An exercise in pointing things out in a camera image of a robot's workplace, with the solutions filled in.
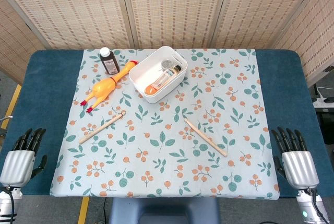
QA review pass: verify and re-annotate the orange juice bottle black cap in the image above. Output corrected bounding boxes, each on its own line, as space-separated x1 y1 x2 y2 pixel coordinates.
144 65 182 96

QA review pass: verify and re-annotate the white cable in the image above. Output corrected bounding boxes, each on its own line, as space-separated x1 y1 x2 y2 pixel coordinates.
314 83 334 102

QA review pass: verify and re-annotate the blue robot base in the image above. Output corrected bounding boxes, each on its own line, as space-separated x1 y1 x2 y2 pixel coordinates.
108 197 221 224

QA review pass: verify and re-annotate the blue table cover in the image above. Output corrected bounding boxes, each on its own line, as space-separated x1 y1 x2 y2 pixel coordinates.
0 49 334 199

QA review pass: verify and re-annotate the white plastic storage bin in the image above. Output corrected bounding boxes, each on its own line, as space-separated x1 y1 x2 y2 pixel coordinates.
128 45 188 104

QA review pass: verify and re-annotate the floral leaf print tablecloth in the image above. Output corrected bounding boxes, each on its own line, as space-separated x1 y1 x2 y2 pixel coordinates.
49 48 280 199

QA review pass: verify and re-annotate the woven bamboo folding screen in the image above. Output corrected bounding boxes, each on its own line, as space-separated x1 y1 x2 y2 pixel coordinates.
0 0 334 88

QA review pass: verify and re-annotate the wooden stick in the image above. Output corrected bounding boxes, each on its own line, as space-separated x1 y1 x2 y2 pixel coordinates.
78 110 127 145
184 118 228 157

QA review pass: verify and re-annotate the brown bottle white cap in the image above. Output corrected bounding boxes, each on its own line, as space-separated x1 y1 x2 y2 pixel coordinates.
100 47 120 75

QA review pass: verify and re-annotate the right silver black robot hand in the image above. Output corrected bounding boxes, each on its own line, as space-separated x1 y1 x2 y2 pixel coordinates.
271 126 320 190

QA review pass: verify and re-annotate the white power strip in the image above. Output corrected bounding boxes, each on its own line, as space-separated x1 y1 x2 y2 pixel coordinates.
312 97 334 109

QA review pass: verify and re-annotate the yellow rubber chicken toy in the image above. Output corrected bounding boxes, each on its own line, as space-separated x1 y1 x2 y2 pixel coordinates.
80 60 138 114

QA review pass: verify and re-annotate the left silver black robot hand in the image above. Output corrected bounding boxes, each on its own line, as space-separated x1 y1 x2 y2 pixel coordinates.
0 127 48 188

